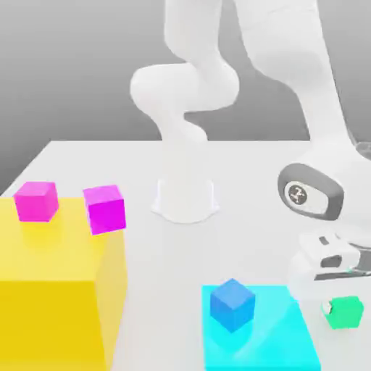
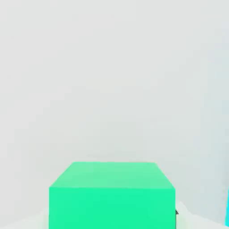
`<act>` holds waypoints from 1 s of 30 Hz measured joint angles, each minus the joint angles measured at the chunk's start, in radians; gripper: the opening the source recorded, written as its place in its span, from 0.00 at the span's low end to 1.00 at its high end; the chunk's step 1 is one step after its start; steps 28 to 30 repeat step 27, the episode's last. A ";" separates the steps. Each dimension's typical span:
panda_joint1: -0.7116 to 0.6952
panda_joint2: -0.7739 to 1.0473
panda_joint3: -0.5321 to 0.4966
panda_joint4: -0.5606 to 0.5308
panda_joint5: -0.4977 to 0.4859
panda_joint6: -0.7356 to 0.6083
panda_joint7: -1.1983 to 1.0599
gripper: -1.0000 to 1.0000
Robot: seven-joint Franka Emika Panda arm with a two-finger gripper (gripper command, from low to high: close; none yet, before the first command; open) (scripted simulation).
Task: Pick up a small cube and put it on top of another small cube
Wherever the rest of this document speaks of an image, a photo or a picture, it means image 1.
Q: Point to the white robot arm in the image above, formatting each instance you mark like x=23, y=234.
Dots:
x=203, y=81

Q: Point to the small magenta cube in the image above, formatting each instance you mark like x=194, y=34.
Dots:
x=105, y=211

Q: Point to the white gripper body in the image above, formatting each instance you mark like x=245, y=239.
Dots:
x=304, y=284

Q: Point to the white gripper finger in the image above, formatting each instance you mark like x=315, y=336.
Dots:
x=327, y=307

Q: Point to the large yellow box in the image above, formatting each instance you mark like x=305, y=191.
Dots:
x=49, y=289

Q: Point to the small green cube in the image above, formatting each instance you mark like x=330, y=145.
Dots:
x=345, y=314

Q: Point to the large cyan box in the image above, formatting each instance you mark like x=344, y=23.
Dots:
x=275, y=342

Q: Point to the small blue cube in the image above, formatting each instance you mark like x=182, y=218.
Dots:
x=232, y=304

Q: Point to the small pink cube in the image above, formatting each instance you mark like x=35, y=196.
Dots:
x=36, y=203

